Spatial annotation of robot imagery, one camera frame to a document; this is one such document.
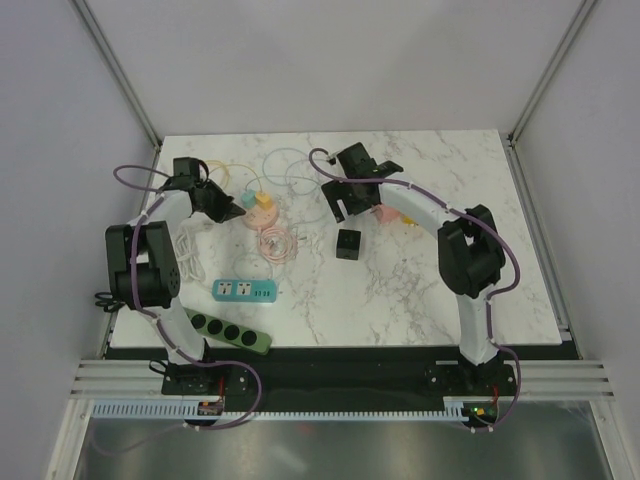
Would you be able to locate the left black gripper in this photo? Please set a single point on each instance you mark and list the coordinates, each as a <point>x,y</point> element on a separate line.
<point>233,212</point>

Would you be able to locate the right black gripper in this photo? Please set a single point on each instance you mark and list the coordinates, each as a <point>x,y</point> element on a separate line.
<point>334,191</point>

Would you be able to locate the teal plug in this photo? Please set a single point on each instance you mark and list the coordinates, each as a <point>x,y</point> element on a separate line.
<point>248,199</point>

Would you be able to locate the pink round power socket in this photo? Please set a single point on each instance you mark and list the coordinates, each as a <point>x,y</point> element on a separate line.
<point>259,219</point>

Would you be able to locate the yellow plug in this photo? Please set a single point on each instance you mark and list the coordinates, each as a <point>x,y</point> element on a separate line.
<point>264,200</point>

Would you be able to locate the black cube adapter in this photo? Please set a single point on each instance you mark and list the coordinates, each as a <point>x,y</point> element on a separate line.
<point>348,244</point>

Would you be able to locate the pink cube plug adapter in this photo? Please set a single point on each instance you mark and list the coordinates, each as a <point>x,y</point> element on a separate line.
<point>385,214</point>

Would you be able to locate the teal power strip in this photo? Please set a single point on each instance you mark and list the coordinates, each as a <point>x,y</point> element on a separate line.
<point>244,291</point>

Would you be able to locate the green power strip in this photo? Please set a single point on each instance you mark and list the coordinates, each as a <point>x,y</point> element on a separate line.
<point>230,333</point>

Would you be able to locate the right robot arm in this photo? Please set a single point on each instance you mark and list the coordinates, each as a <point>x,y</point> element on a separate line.
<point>469,255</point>

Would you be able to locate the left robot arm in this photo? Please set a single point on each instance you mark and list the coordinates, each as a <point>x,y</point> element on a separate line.
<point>142,265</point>

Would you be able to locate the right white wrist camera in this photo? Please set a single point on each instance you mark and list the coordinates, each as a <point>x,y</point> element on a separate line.
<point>331,159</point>

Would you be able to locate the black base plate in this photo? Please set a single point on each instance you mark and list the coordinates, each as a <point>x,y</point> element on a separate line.
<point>340,380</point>

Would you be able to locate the white slotted cable duct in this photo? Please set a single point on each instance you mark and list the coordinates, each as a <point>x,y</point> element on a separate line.
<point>208,410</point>

